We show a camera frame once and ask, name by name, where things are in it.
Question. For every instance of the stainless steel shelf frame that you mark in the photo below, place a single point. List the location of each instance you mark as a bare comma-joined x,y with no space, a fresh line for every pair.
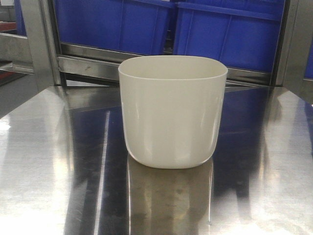
40,52

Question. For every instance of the blue crate behind left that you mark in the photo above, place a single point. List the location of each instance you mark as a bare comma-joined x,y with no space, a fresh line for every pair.
135,26

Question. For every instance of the blue crate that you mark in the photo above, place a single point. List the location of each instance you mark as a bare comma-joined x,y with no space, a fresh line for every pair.
241,34
135,26

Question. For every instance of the blue crate behind right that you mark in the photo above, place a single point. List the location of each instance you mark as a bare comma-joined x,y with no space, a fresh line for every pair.
241,34

